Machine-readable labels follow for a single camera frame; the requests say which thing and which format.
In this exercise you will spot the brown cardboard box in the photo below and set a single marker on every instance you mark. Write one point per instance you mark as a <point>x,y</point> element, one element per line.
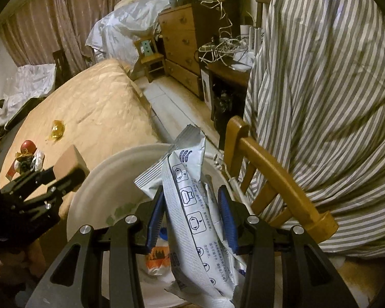
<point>70,162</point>

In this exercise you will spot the flat red box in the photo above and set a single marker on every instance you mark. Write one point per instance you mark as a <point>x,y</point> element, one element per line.
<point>12,174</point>

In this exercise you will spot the light wooden chair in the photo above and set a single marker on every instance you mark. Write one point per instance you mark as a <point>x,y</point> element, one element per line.
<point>276,170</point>

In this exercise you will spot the silver white foil packet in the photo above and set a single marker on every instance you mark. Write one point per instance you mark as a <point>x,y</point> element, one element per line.
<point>189,205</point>

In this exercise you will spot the cream pillow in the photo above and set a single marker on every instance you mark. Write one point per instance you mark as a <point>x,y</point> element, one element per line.
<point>131,0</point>

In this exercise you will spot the tall plastic sheet cover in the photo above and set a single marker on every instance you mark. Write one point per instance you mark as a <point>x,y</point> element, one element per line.
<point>122,29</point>

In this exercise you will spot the dark wooden side table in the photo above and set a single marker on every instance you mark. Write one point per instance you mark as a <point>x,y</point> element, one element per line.
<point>231,73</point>

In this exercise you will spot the wooden dresser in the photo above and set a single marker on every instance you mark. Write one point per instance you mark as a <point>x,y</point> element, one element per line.
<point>179,35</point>

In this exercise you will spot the brown curtain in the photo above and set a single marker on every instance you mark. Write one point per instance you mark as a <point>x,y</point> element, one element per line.
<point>67,12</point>

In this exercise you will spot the small wooden chair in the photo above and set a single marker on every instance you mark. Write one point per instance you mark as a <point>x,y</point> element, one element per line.
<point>150,59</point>

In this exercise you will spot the dark wooden chair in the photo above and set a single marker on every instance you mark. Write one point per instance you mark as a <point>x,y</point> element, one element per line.
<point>59,62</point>

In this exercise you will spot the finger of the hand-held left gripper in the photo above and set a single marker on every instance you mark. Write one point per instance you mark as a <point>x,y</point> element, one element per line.
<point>35,176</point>
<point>67,181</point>

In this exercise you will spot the red apple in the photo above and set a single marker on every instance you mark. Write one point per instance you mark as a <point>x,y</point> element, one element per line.
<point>29,146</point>

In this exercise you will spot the yellow plastic wrapper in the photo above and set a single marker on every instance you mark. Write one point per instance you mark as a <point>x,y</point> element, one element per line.
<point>57,130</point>

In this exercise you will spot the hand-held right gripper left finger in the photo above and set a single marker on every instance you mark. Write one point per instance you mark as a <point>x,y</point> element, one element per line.
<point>156,221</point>

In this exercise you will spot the orange white snack wrapper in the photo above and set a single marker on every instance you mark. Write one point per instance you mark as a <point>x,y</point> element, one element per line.
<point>157,260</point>

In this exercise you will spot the white cardboard box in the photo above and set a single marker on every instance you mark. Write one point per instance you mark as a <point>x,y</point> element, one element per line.
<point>205,86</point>

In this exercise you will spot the person's left hand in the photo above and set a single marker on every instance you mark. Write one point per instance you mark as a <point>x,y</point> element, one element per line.
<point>1,264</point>

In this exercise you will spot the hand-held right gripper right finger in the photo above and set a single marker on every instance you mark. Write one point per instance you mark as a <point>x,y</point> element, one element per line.
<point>226,218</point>

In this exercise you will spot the black tissue pack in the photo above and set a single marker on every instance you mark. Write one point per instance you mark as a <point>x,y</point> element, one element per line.
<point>27,166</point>

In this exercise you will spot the white plastic basin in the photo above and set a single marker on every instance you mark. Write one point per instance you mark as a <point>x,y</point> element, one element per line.
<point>93,192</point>

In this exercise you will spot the white cylinder container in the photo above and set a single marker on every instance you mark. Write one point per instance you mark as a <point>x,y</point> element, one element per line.
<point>245,31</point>

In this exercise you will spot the low plastic sheet cover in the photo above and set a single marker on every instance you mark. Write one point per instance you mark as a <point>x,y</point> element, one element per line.
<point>29,80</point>

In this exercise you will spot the gold foil wrapper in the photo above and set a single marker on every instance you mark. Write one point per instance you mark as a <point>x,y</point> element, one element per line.
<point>21,157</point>

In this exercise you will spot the grey striped cloth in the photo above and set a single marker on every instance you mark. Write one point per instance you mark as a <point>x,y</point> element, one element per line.
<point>324,86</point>

